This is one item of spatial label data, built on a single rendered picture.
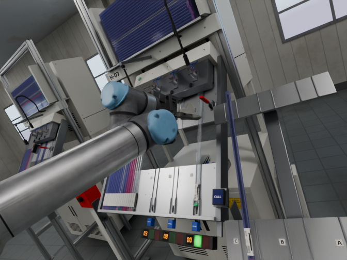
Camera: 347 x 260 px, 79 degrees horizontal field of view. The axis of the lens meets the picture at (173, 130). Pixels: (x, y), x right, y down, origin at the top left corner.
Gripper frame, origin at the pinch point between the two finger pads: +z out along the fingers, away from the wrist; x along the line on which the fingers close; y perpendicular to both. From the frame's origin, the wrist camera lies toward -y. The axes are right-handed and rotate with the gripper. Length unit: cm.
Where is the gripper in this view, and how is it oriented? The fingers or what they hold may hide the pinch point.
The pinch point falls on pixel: (185, 123)
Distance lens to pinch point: 81.6
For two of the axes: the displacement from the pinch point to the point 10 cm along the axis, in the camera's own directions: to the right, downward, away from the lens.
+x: -7.9, 1.8, 5.9
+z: 6.1, 1.4, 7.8
